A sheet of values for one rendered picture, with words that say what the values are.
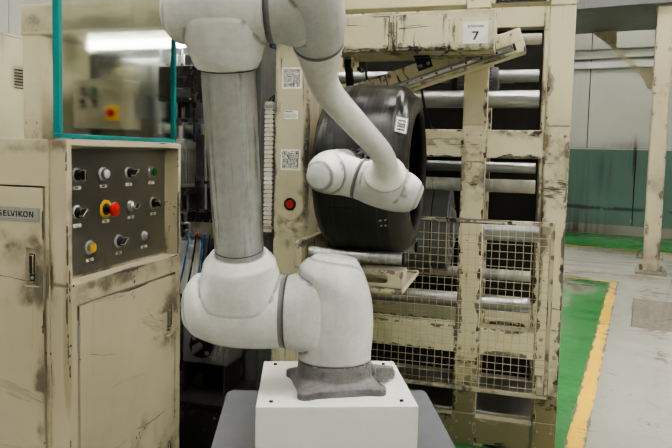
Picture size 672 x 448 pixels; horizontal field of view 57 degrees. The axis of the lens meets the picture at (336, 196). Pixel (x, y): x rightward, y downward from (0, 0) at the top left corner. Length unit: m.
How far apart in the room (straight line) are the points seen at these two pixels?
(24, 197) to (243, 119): 0.76
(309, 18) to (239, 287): 0.53
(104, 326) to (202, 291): 0.60
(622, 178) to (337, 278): 10.10
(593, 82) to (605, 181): 1.67
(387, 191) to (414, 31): 1.06
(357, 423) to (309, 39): 0.72
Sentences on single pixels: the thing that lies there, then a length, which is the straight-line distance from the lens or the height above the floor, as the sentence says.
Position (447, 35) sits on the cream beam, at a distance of 2.40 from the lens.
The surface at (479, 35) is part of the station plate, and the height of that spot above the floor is 1.69.
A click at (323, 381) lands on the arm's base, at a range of 1.29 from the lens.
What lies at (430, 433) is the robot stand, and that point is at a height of 0.65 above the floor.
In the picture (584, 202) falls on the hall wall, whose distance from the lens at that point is 11.26.
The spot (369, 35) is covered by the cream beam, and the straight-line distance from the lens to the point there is 2.45.
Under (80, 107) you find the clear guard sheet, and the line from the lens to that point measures 1.75.
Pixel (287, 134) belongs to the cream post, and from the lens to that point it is 2.23.
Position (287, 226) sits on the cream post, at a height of 0.98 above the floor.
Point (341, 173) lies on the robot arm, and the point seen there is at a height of 1.20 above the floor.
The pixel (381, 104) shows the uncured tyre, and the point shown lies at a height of 1.41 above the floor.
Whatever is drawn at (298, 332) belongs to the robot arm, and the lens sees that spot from 1.27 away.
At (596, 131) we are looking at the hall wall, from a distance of 11.30.
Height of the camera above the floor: 1.25
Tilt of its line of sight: 4 degrees down
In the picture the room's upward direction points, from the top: 1 degrees clockwise
